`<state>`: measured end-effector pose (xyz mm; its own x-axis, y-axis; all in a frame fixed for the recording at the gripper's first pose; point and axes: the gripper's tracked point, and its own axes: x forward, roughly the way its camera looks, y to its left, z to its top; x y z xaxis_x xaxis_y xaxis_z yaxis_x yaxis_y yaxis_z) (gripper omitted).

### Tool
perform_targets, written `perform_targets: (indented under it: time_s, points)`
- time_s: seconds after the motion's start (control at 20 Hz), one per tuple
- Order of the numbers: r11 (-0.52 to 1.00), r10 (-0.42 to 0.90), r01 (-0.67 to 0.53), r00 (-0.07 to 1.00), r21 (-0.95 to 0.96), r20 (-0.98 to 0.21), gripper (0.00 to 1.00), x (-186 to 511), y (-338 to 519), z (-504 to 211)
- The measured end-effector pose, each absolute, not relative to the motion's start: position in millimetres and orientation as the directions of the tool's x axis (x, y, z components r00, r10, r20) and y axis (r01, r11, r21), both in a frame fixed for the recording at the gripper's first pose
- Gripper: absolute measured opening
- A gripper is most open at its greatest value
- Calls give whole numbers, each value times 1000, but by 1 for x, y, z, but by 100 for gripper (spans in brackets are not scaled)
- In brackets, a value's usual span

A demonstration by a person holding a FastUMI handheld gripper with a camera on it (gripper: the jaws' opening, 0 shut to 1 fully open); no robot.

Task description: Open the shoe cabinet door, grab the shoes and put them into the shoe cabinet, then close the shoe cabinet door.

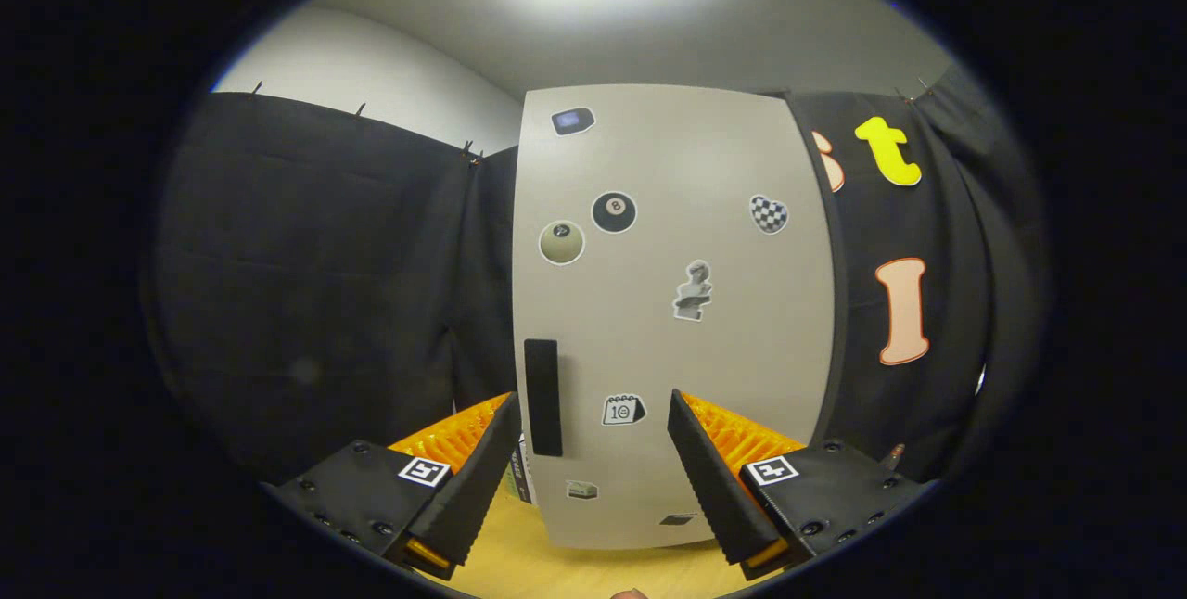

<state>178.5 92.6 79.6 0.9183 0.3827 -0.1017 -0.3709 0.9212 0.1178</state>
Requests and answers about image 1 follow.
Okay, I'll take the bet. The black backdrop cloth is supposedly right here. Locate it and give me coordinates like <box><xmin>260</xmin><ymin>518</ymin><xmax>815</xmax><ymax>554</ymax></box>
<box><xmin>148</xmin><ymin>61</ymin><xmax>1049</xmax><ymax>489</ymax></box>

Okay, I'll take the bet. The black door handle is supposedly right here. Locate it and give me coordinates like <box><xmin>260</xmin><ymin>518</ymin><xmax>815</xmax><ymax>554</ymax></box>
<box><xmin>524</xmin><ymin>338</ymin><xmax>564</xmax><ymax>458</ymax></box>

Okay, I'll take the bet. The white book with dark cover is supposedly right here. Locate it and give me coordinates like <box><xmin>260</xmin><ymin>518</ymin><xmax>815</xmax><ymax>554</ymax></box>
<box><xmin>505</xmin><ymin>437</ymin><xmax>541</xmax><ymax>504</ymax></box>

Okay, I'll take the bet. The dark grey shoe cabinet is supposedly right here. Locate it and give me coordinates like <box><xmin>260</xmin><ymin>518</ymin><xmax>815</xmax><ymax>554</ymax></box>
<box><xmin>784</xmin><ymin>91</ymin><xmax>849</xmax><ymax>447</ymax></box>

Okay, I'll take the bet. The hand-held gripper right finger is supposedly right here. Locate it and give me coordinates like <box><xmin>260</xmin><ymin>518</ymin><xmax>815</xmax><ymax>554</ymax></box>
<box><xmin>667</xmin><ymin>389</ymin><xmax>933</xmax><ymax>581</ymax></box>

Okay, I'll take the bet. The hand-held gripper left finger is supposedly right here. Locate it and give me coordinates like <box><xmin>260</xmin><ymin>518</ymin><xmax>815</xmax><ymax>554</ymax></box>
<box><xmin>264</xmin><ymin>391</ymin><xmax>523</xmax><ymax>581</ymax></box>

